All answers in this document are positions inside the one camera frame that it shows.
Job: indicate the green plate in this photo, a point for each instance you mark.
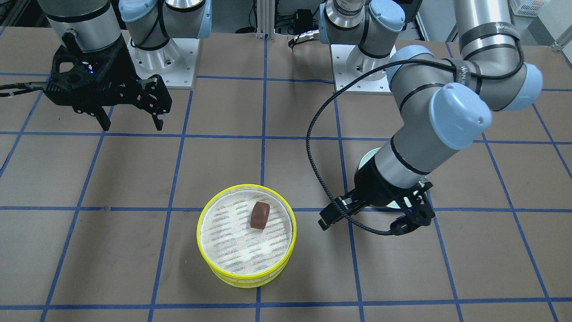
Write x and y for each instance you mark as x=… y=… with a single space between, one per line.
x=380 y=178

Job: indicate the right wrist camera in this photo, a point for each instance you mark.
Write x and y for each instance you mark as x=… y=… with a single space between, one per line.
x=74 y=79

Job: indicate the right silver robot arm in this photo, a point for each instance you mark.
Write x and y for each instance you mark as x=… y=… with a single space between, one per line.
x=88 y=26

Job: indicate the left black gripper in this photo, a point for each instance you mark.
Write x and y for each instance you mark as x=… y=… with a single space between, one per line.
x=374 y=184

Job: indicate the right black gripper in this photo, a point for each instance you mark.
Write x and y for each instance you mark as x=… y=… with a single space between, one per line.
x=126 y=67

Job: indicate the yellow bamboo steamer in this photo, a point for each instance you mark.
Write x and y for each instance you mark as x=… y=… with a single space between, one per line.
x=248 y=281
x=225 y=237

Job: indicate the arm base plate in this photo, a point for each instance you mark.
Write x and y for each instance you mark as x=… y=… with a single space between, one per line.
x=348 y=63
x=176 y=62

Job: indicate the brown bun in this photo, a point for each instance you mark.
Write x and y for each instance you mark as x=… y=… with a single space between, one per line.
x=259 y=215

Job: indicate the aluminium frame post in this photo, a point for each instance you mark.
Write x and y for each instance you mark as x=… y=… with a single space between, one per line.
x=265 y=19

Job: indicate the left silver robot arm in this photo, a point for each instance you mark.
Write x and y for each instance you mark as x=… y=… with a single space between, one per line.
x=445 y=104

